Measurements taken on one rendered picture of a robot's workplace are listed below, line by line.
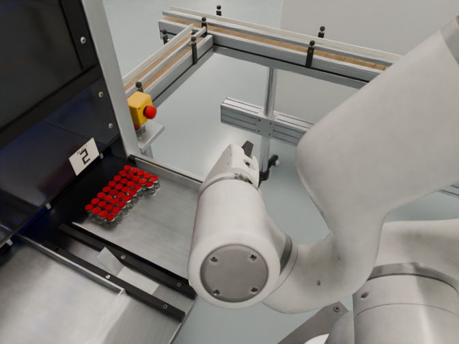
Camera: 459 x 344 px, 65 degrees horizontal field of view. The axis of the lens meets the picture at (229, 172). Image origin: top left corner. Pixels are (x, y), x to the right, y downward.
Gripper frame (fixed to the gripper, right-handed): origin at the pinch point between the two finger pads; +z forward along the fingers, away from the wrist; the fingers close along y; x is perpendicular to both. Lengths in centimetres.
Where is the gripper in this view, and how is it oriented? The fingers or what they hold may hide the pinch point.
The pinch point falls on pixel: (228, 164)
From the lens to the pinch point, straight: 61.5
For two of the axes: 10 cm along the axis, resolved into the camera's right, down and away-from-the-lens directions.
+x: 8.4, 5.1, 2.0
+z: -0.2, -3.3, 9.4
